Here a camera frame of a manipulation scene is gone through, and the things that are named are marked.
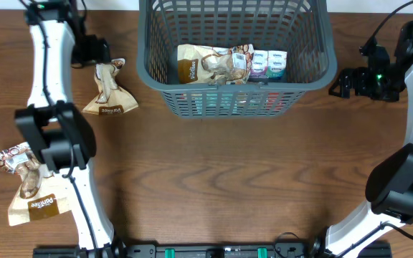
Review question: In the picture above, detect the dried mushroom bag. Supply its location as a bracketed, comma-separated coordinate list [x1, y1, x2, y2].
[0, 143, 70, 226]
[82, 58, 138, 115]
[177, 44, 255, 85]

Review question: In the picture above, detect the Kleenex tissue multipack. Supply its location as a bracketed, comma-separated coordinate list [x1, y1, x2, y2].
[250, 50, 288, 80]

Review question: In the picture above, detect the mint green wipes packet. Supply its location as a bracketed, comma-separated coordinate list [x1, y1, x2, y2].
[192, 92, 267, 116]

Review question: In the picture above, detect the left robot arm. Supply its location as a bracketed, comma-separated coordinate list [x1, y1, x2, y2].
[15, 0, 128, 258]

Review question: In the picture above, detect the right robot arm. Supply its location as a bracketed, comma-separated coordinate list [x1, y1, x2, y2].
[307, 21, 413, 257]

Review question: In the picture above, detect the grey plastic laundry basket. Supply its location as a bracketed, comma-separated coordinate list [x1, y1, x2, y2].
[136, 0, 337, 118]

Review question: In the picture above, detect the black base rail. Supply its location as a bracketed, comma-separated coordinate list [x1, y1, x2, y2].
[32, 240, 394, 258]

